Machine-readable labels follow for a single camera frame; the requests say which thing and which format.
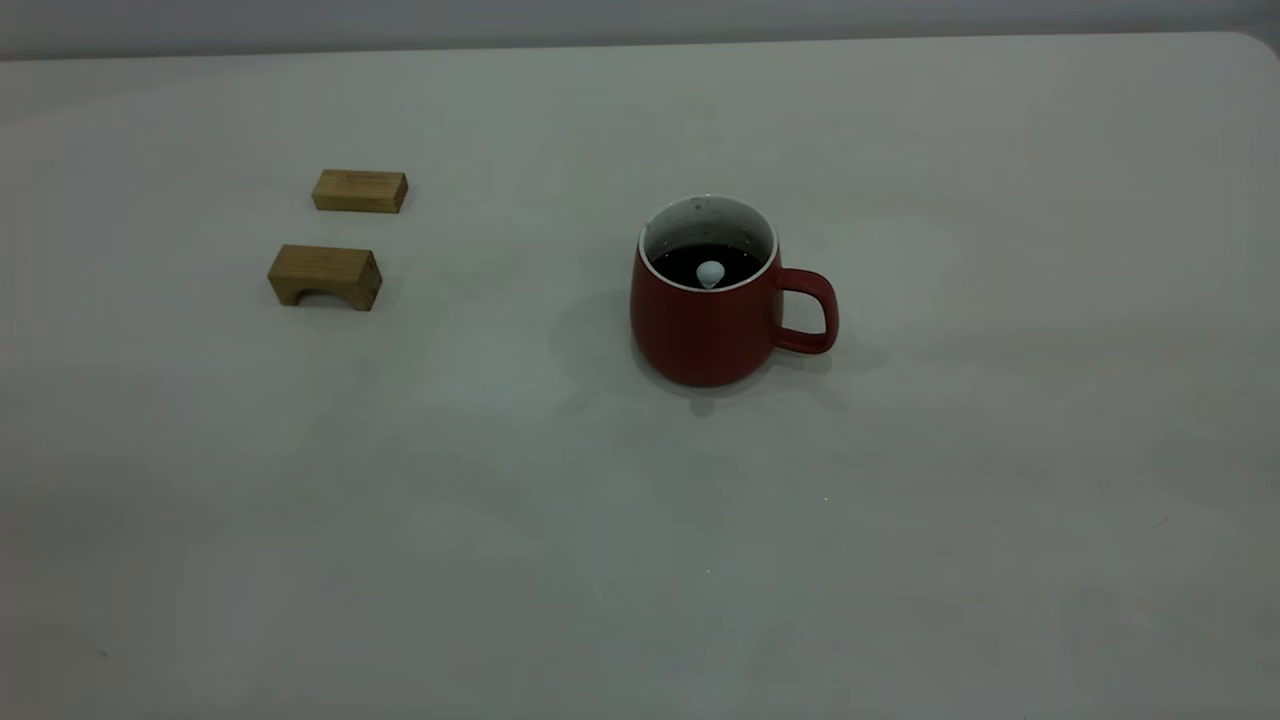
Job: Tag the red ceramic mug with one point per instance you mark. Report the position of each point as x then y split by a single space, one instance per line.
700 335

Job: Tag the arched wooden block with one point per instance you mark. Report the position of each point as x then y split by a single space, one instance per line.
325 270

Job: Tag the flat wooden block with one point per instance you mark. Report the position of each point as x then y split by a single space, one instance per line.
358 190

